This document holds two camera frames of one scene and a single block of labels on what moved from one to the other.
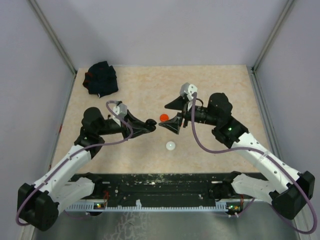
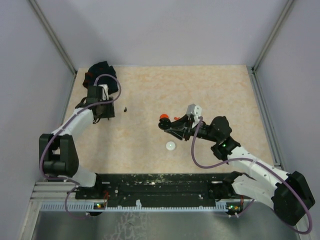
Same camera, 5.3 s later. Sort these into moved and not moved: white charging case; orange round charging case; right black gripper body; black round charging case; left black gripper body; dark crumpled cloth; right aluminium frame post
Moved: left black gripper body; black round charging case; right black gripper body
Not moved: orange round charging case; white charging case; dark crumpled cloth; right aluminium frame post
